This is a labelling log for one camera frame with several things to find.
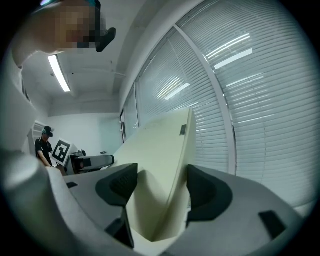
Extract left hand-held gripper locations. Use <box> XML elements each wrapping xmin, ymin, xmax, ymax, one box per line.
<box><xmin>50</xmin><ymin>139</ymin><xmax>116</xmax><ymax>176</ymax></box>

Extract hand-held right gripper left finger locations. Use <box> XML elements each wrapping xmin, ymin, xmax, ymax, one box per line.
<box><xmin>63</xmin><ymin>162</ymin><xmax>139</xmax><ymax>250</ymax></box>

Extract person's head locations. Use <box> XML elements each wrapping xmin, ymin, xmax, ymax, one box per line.
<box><xmin>12</xmin><ymin>0</ymin><xmax>101</xmax><ymax>66</ymax></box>

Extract ceiling strip light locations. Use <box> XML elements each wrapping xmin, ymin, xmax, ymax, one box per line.
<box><xmin>47</xmin><ymin>54</ymin><xmax>71</xmax><ymax>93</ymax></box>

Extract black head-mounted camera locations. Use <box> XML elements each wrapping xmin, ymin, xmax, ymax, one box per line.
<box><xmin>96</xmin><ymin>27</ymin><xmax>117</xmax><ymax>53</ymax></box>

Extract person's white printed T-shirt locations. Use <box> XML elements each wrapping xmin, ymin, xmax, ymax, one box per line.
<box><xmin>0</xmin><ymin>49</ymin><xmax>51</xmax><ymax>161</ymax></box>

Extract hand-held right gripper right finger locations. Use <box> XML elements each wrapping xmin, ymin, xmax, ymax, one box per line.
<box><xmin>169</xmin><ymin>164</ymin><xmax>305</xmax><ymax>256</ymax></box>

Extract white window blinds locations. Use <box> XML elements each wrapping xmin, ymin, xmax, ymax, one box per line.
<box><xmin>136</xmin><ymin>0</ymin><xmax>318</xmax><ymax>208</ymax></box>

